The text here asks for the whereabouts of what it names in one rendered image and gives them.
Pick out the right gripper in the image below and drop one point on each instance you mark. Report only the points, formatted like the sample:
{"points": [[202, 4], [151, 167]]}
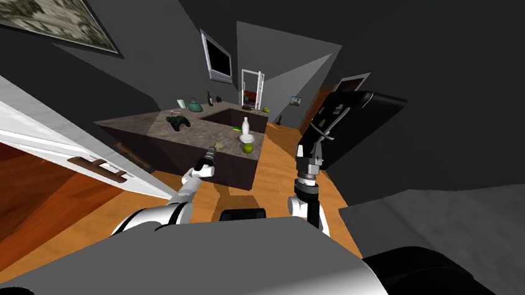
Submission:
{"points": [[311, 165]]}

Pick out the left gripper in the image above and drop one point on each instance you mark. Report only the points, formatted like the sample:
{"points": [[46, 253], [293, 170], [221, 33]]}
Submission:
{"points": [[205, 161]]}

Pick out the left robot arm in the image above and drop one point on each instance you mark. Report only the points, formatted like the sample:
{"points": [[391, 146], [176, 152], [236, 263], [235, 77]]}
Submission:
{"points": [[182, 193]]}

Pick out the dark brown stone-top counter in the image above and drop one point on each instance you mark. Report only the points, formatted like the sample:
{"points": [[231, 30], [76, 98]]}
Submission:
{"points": [[200, 162]]}

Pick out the green apple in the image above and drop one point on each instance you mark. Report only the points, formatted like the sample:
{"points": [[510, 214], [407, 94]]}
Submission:
{"points": [[248, 148]]}

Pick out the white bowl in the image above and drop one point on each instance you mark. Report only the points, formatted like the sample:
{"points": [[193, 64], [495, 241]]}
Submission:
{"points": [[247, 138]]}

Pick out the black game controller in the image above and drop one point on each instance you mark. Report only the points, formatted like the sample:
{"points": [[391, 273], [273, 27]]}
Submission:
{"points": [[178, 122]]}

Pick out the white vase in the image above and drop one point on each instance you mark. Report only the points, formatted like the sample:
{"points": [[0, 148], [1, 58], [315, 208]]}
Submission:
{"points": [[245, 126]]}

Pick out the teal teapot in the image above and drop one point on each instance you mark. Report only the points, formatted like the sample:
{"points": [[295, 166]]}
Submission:
{"points": [[195, 106]]}

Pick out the black appliance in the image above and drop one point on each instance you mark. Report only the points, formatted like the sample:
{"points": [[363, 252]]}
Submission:
{"points": [[360, 124]]}

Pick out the dark green bottle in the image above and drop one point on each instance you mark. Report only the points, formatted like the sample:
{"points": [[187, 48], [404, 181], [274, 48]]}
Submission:
{"points": [[208, 100]]}

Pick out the white shelf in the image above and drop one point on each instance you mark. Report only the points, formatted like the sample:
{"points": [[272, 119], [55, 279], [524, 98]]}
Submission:
{"points": [[250, 97]]}

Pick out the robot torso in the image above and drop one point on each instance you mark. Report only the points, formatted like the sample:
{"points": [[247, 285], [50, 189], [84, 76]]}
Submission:
{"points": [[227, 273]]}

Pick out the white cupboard front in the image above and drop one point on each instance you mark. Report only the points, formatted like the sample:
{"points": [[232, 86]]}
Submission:
{"points": [[11, 111]]}

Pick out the small wall picture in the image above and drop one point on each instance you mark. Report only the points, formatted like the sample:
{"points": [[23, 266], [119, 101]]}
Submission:
{"points": [[296, 101]]}

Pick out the wall television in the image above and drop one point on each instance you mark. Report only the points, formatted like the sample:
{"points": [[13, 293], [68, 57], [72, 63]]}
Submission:
{"points": [[219, 58]]}

